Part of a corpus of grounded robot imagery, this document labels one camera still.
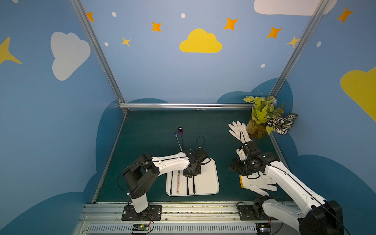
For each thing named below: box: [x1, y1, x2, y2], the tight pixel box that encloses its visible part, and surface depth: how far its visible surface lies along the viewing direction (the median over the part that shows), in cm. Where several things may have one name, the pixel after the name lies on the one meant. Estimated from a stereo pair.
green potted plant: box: [242, 93, 285, 140], surface depth 97 cm
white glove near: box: [238, 170, 278, 197], surface depth 84 cm
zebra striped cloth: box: [267, 112, 299, 136], surface depth 86 cm
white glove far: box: [228, 120, 253, 144], surface depth 113 cm
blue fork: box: [169, 170, 174, 195], surface depth 84 cm
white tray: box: [165, 158, 220, 197], surface depth 85 cm
